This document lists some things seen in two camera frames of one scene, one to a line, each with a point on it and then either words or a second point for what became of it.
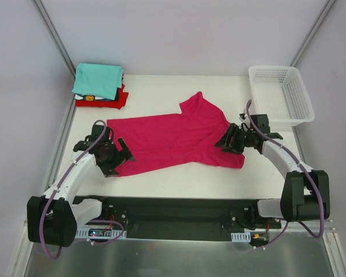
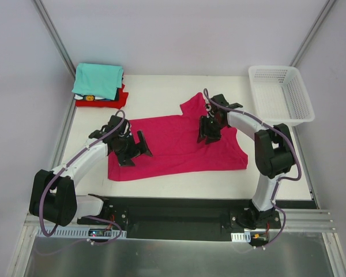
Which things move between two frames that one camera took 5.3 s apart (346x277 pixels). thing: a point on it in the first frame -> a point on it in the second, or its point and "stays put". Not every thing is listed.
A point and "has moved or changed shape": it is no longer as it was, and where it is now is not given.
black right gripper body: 232,140 -> 209,130
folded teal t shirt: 99,80 stays put
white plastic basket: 279,92 stays put
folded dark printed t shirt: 92,98 stays put
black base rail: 200,218 stays put
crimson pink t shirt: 191,137 has moved or changed shape
